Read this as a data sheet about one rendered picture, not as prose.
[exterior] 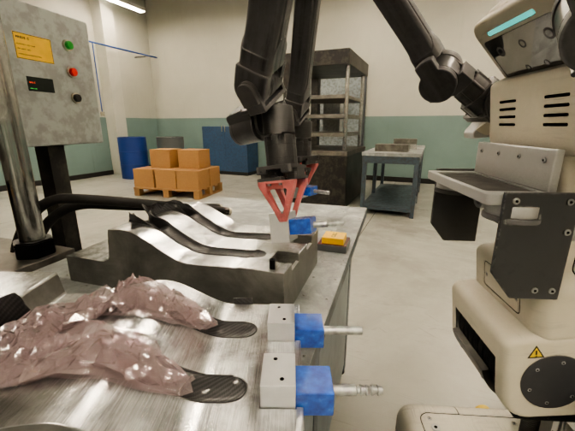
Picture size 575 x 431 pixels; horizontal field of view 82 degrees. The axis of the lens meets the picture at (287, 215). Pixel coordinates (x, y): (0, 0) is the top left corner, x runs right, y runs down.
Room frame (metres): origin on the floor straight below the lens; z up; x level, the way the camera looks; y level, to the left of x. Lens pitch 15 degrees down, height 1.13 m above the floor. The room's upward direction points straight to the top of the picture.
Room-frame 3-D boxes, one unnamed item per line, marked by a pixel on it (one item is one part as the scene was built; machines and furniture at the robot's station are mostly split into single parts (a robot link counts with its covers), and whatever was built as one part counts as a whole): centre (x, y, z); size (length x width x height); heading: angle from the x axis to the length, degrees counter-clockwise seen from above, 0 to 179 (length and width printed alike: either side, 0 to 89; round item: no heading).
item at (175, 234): (0.70, 0.19, 0.92); 0.35 x 0.16 x 0.09; 72
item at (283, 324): (0.40, -0.04, 0.85); 0.13 x 0.05 x 0.05; 89
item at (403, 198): (4.94, -1.63, 0.46); 1.90 x 0.70 x 0.92; 157
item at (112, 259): (0.71, 0.20, 0.87); 0.50 x 0.26 x 0.14; 72
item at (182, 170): (5.57, 1.85, 0.37); 1.20 x 0.82 x 0.74; 75
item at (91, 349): (0.35, 0.23, 0.90); 0.26 x 0.18 x 0.08; 89
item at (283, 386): (0.30, -0.04, 0.85); 0.13 x 0.05 x 0.05; 89
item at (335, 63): (5.38, -0.68, 1.03); 1.54 x 0.94 x 2.06; 157
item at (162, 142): (7.42, 2.58, 0.44); 0.59 x 0.59 x 0.88
